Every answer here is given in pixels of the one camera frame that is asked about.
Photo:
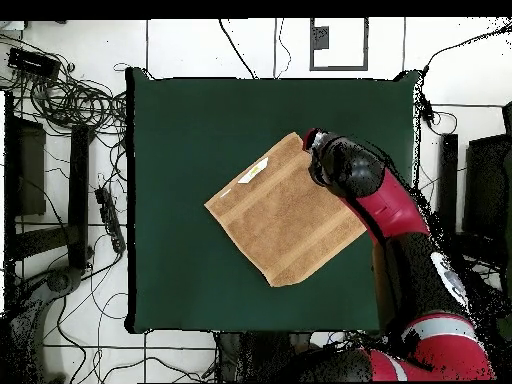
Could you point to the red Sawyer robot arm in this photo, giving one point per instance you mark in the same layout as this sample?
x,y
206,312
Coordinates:
x,y
392,212

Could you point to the black box device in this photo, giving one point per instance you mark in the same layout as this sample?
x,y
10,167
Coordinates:
x,y
34,63

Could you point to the dark green table cloth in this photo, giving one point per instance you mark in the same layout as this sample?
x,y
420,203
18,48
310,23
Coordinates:
x,y
192,132

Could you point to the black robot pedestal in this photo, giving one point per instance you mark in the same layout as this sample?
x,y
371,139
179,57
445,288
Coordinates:
x,y
260,356

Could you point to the grey rectangular frame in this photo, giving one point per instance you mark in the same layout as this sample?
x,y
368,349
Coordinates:
x,y
338,68

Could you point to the black flat panel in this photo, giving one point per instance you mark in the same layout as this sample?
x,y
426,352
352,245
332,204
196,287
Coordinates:
x,y
30,172
486,188

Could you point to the tan terry towel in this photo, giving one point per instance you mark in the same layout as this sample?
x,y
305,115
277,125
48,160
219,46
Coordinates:
x,y
280,216

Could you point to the black upright post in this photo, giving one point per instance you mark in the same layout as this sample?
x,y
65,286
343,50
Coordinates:
x,y
448,176
78,192

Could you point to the grey stand base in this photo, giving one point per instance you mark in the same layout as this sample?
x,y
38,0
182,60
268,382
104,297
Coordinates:
x,y
60,280

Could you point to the long black power strip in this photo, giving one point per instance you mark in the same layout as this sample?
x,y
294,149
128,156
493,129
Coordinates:
x,y
110,218

